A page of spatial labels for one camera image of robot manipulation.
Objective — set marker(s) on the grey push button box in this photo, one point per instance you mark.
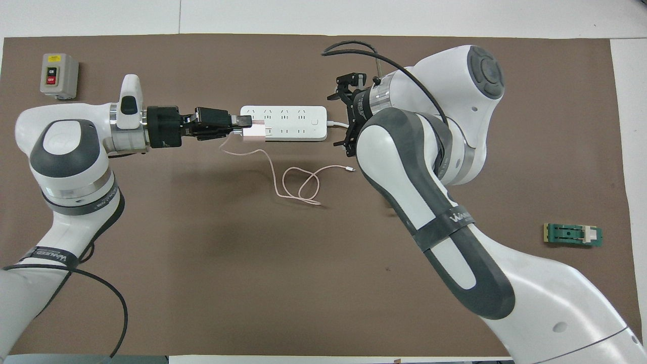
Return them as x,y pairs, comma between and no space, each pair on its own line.
58,76

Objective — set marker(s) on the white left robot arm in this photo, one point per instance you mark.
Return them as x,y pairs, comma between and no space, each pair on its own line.
65,156

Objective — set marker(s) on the brown table mat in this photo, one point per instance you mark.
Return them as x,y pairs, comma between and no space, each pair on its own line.
252,283

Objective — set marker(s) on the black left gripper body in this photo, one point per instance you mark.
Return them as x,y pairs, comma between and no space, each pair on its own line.
164,126

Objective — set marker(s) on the green circuit board fixture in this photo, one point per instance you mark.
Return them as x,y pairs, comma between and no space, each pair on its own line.
571,235

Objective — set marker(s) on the pink charger block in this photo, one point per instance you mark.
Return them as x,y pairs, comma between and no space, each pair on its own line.
255,131

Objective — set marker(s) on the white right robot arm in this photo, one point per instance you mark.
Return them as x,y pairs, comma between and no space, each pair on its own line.
419,167

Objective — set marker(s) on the white power strip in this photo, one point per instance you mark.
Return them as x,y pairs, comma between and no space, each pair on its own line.
293,123

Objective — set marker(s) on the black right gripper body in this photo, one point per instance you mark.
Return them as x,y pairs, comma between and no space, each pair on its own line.
361,111

